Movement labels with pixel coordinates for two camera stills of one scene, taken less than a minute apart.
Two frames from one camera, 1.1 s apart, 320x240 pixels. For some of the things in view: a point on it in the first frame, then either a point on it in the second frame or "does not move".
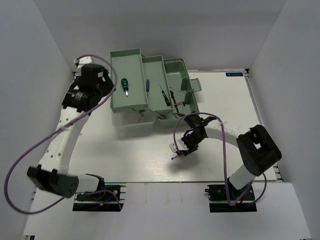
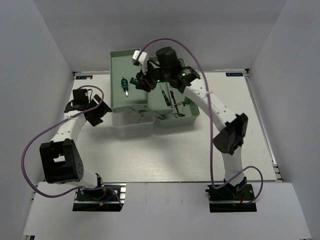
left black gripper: [108, 86] -> [95, 120]
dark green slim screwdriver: [166, 99] does not move
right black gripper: [191, 149] -> [144, 83]
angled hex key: [182, 102] does not move
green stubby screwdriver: [124, 84] does not move
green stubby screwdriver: [174, 156] -> [133, 81]
